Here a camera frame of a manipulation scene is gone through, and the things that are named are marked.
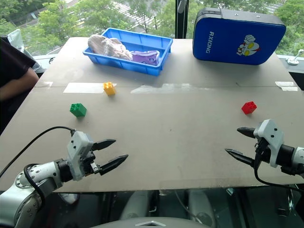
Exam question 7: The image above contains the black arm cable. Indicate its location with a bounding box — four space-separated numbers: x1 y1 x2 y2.
0 126 76 208
253 141 304 193

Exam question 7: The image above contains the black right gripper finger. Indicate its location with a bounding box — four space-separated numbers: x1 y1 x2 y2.
224 148 257 168
237 127 256 139

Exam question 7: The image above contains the green toy brick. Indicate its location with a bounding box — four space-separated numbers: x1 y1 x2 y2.
69 103 87 118

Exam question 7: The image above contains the pale rounded shape under table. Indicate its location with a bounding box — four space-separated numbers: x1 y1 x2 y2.
188 190 216 228
119 190 150 220

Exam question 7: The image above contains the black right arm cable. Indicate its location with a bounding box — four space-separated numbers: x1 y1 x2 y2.
253 141 304 193

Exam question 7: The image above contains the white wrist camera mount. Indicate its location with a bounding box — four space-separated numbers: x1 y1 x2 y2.
66 130 95 181
253 119 285 168

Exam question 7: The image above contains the purple printed packet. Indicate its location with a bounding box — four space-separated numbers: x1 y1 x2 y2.
130 49 161 67

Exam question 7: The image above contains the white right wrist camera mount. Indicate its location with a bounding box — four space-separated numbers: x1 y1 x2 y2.
253 119 285 168

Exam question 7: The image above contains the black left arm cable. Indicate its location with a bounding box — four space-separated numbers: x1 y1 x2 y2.
0 126 76 208

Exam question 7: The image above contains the yellow toy brick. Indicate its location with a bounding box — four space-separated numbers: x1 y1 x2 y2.
103 81 117 96

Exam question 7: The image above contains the clear plastic bag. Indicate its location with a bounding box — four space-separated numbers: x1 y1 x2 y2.
6 28 26 54

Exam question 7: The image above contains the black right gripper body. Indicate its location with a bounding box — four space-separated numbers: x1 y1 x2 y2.
254 137 272 167

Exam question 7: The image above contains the black window frame post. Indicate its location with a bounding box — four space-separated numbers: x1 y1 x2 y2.
175 0 189 39

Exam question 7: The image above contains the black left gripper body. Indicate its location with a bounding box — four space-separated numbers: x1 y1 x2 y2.
82 152 101 177

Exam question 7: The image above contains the white suction hook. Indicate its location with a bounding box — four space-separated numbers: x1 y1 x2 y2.
285 48 304 66

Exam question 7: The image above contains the blue plastic tray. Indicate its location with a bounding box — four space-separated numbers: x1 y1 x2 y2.
82 27 174 77

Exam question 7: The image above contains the red toy brick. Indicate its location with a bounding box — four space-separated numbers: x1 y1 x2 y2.
241 101 257 115

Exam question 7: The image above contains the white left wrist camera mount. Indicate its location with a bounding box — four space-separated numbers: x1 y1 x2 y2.
66 130 95 181

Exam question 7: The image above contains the silver robot torso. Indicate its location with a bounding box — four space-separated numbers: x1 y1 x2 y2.
91 219 210 228

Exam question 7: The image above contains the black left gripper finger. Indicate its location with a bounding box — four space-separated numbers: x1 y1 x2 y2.
98 154 129 176
91 139 117 152

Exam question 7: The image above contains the pink crumpled cloth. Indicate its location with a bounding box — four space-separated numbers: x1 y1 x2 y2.
87 34 133 62

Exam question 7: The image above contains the person in dark shirt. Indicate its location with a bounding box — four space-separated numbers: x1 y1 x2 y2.
0 35 38 137

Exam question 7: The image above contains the blue RXIONG cartoon case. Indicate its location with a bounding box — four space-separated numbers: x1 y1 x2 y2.
192 7 287 66

